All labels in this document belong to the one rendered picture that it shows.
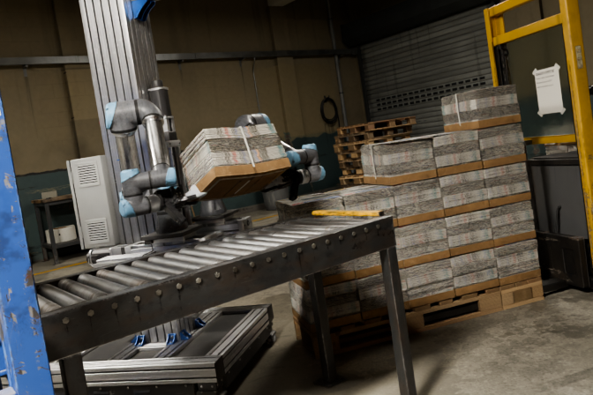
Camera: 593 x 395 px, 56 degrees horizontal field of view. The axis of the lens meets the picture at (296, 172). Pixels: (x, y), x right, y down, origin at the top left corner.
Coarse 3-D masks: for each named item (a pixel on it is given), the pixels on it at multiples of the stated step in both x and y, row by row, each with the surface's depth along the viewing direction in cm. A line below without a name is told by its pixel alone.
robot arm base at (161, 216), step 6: (180, 210) 267; (162, 216) 263; (168, 216) 262; (156, 222) 266; (162, 222) 262; (168, 222) 262; (174, 222) 263; (186, 222) 269; (156, 228) 264; (162, 228) 261; (168, 228) 261; (174, 228) 261; (180, 228) 263
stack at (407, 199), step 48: (336, 192) 319; (384, 192) 304; (432, 192) 313; (480, 192) 321; (432, 240) 312; (480, 240) 320; (336, 288) 298; (384, 288) 305; (432, 288) 313; (336, 336) 297; (384, 336) 307
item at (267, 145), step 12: (252, 132) 248; (264, 132) 251; (276, 132) 254; (252, 144) 245; (264, 144) 248; (276, 144) 252; (264, 156) 246; (276, 156) 250; (288, 168) 254; (264, 180) 253
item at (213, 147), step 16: (224, 128) 240; (192, 144) 244; (208, 144) 233; (224, 144) 237; (192, 160) 246; (208, 160) 234; (224, 160) 234; (240, 160) 238; (192, 176) 247; (224, 176) 231; (240, 176) 236; (208, 192) 242; (224, 192) 249
